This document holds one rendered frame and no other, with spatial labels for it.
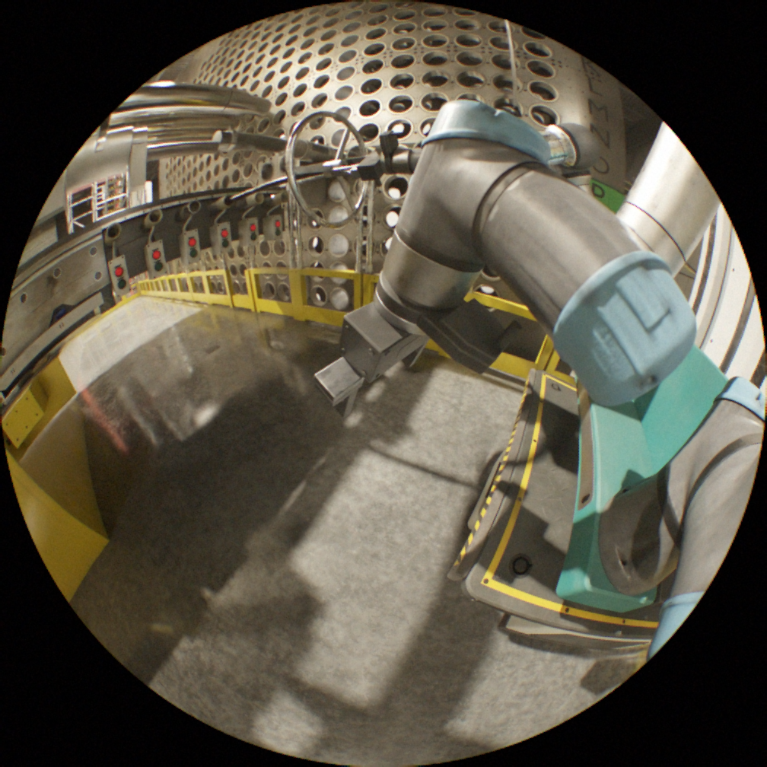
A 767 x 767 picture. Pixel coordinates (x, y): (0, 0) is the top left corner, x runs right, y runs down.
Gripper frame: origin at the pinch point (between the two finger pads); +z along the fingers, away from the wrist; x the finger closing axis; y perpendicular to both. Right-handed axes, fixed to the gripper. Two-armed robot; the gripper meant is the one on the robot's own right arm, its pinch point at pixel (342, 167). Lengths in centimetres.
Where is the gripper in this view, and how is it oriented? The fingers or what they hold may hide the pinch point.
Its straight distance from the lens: 76.4
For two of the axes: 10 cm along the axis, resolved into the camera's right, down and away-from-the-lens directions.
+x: 3.5, -9.2, 1.5
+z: -9.1, -2.9, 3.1
